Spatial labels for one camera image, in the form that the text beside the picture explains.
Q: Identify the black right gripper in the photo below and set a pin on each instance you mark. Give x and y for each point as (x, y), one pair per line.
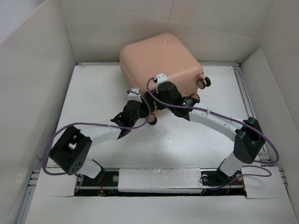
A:
(155, 94)

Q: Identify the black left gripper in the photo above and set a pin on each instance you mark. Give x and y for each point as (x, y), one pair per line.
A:
(145, 109)

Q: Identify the pink hard-shell suitcase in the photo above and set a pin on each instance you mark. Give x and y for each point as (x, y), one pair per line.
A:
(141, 61)

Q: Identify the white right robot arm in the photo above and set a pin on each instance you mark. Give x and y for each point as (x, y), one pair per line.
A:
(246, 134)

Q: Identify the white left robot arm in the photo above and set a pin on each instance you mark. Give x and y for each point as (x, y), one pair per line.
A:
(71, 149)

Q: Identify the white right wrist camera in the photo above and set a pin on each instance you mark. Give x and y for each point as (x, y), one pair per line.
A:
(160, 78)

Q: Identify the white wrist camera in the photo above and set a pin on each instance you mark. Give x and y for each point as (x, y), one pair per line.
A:
(134, 95)
(160, 78)

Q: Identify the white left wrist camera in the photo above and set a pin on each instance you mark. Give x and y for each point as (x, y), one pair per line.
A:
(134, 95)

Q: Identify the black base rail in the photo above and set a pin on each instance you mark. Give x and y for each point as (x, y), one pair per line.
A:
(141, 182)

